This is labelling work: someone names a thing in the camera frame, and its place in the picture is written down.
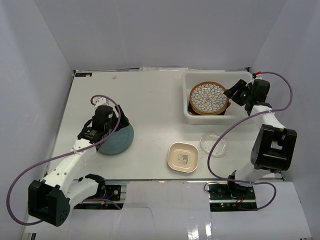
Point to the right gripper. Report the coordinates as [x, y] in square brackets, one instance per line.
[239, 87]

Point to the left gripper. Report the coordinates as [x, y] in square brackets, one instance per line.
[121, 119]

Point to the blue round plate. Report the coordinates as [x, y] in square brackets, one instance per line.
[120, 141]

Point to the flower pattern round plate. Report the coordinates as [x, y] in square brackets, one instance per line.
[208, 98]

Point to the clear glass plate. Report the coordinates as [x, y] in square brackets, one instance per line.
[208, 140]

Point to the cream panda dish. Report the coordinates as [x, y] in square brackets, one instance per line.
[183, 157]

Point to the square brown glazed plate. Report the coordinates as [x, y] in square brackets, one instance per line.
[192, 110]

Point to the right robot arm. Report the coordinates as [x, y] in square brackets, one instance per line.
[273, 149]

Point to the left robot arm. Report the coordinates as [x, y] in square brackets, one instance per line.
[51, 199]

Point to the white plastic bin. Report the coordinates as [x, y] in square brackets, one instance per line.
[227, 79]

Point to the small black label sticker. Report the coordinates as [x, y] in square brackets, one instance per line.
[82, 74]

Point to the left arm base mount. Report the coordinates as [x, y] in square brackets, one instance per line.
[108, 192]

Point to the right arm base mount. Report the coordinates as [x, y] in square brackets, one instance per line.
[223, 198]

